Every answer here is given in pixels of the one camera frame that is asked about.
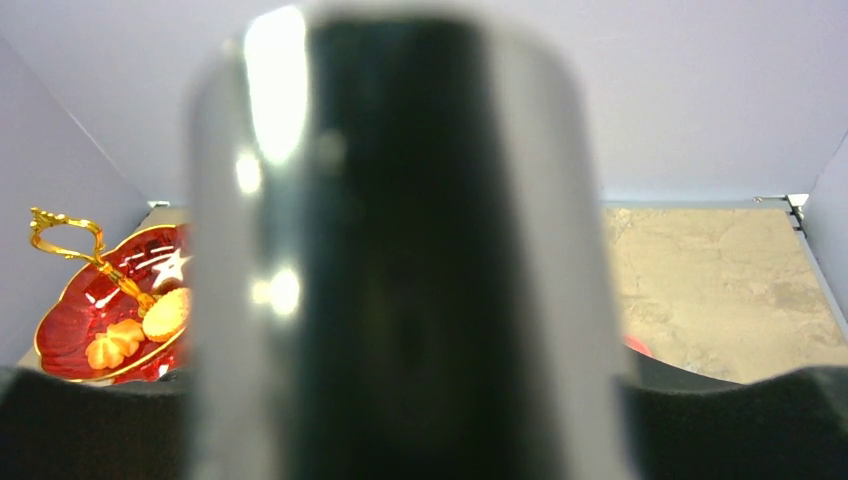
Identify orange flower cookie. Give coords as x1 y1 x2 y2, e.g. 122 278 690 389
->
85 319 146 370

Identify white star cookie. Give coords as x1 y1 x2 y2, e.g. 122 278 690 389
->
151 248 192 291

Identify round orange cookie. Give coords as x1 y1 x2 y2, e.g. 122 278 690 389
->
141 287 192 343

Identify metal tongs black tips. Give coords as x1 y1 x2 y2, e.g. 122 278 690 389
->
186 3 640 479

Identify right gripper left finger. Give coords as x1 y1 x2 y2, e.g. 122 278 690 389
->
1 367 188 479

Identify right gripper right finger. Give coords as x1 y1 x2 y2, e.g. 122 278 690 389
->
626 351 847 479

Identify pink serving tray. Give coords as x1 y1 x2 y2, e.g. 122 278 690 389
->
623 335 653 358

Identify red three-tier cake stand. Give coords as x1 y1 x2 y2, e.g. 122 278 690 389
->
30 208 190 384

